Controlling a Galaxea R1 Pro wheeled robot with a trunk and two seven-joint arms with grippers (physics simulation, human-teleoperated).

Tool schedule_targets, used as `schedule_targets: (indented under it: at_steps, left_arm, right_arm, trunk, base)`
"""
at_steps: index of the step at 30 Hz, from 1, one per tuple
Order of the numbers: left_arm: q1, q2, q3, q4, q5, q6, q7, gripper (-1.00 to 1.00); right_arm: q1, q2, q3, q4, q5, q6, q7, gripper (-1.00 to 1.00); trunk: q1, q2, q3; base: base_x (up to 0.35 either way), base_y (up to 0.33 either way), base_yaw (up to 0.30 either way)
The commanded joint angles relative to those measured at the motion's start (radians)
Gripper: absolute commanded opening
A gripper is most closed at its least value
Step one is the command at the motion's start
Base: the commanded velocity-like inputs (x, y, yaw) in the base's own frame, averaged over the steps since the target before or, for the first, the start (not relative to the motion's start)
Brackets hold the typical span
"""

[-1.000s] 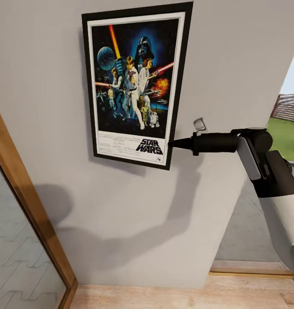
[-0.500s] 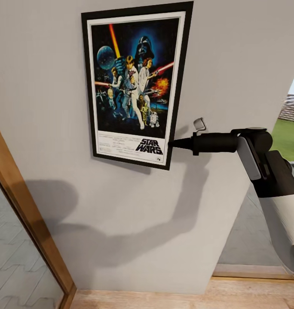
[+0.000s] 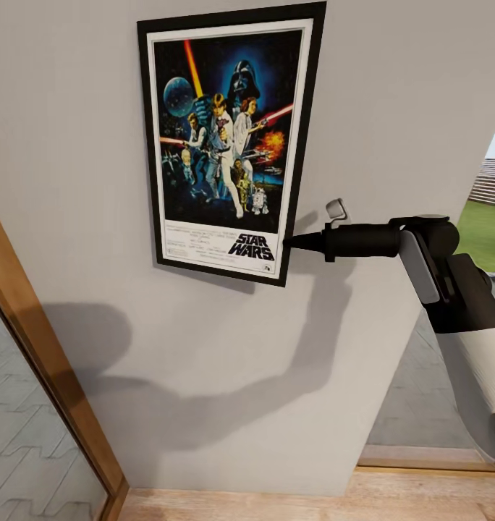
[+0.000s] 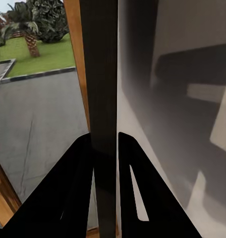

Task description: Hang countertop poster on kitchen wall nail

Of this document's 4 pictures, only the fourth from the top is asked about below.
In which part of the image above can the poster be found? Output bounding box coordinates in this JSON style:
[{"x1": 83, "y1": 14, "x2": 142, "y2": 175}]
[{"x1": 79, "y1": 0, "x2": 118, "y2": 238}]

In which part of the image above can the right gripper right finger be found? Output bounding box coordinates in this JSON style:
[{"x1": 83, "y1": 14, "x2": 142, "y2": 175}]
[{"x1": 119, "y1": 132, "x2": 202, "y2": 238}]

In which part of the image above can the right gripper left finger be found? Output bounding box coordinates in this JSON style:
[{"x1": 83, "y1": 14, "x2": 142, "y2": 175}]
[{"x1": 0, "y1": 133, "x2": 94, "y2": 238}]

